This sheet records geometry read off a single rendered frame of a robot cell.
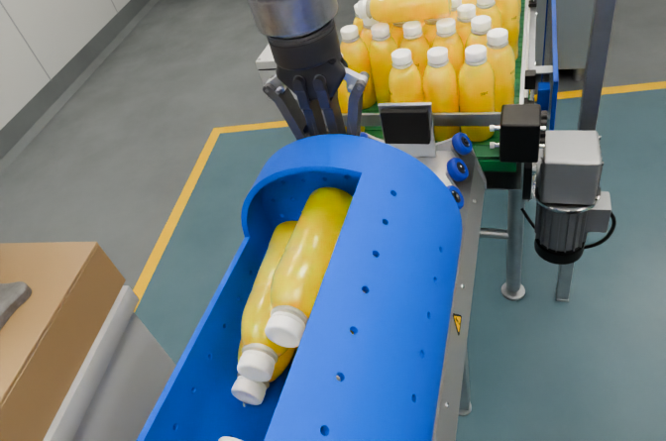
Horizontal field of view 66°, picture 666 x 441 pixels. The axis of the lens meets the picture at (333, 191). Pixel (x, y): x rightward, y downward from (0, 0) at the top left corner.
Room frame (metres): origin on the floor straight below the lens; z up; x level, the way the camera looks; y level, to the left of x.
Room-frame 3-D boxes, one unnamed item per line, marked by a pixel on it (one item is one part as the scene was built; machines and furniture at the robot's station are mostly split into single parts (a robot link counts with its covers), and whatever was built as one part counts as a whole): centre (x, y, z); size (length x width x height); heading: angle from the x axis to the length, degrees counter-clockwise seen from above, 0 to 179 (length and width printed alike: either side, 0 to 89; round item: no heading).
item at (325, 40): (0.53, -0.01, 1.32); 0.08 x 0.07 x 0.09; 63
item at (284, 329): (0.31, 0.09, 1.15); 0.04 x 0.02 x 0.04; 64
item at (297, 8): (0.53, -0.01, 1.39); 0.09 x 0.09 x 0.06
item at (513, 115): (0.74, -0.37, 0.95); 0.10 x 0.07 x 0.10; 63
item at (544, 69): (1.25, -0.68, 0.70); 0.80 x 0.05 x 0.50; 153
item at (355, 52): (1.09, -0.13, 0.99); 0.07 x 0.07 x 0.19
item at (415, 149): (0.79, -0.17, 0.99); 0.10 x 0.02 x 0.12; 63
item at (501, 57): (0.89, -0.39, 0.99); 0.07 x 0.07 x 0.19
